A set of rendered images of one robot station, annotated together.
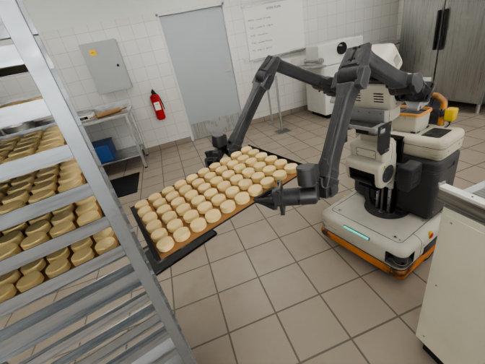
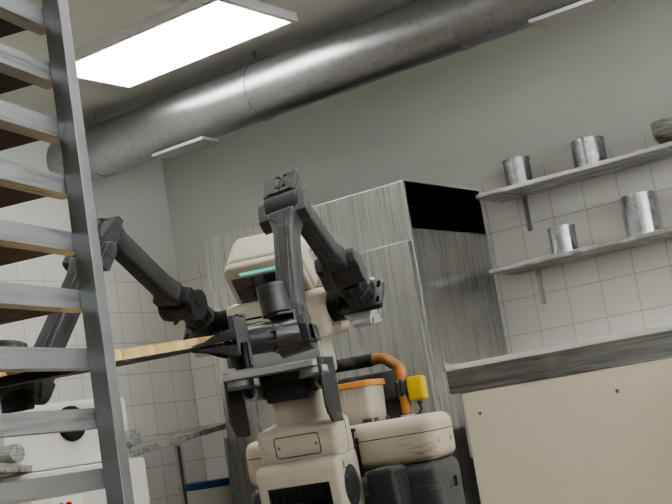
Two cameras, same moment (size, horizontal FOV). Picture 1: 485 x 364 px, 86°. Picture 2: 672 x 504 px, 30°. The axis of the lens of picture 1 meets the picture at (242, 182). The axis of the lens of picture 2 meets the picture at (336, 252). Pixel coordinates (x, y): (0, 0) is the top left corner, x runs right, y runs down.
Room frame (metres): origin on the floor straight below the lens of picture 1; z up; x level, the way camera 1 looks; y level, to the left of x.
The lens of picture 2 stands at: (-1.10, 1.34, 0.78)
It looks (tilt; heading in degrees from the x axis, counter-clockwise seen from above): 8 degrees up; 316
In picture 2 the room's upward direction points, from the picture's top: 9 degrees counter-clockwise
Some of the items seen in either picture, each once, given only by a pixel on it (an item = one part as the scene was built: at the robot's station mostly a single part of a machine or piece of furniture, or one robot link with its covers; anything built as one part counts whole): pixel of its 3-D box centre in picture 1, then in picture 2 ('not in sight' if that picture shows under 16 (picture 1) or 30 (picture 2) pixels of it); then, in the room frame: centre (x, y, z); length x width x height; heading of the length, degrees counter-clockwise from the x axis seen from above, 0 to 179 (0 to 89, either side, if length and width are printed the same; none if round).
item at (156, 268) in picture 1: (177, 242); not in sight; (1.85, 0.68, 0.01); 0.60 x 0.40 x 0.03; 126
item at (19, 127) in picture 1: (21, 129); not in sight; (3.90, 2.94, 0.95); 0.39 x 0.39 x 0.14
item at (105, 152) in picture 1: (101, 151); not in sight; (4.10, 2.11, 0.36); 0.46 x 0.38 x 0.26; 14
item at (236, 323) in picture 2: (266, 196); (215, 340); (0.73, -0.07, 1.00); 0.09 x 0.07 x 0.07; 72
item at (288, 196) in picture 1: (289, 196); (252, 339); (0.70, -0.14, 0.99); 0.07 x 0.07 x 0.10; 72
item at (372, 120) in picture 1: (362, 129); (282, 385); (1.28, -0.68, 0.93); 0.28 x 0.16 x 0.22; 27
